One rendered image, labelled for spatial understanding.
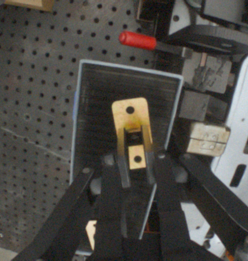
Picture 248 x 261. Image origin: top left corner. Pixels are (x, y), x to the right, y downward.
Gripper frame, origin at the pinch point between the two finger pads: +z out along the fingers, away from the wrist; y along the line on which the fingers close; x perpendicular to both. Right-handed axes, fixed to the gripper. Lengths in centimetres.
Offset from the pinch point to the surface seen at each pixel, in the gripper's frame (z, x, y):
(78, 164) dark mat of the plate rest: 9.9, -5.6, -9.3
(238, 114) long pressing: 26.1, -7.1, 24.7
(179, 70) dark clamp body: 20.3, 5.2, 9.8
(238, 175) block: 46, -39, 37
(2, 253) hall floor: 125, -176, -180
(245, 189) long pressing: 26.1, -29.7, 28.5
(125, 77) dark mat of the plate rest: 9.9, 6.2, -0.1
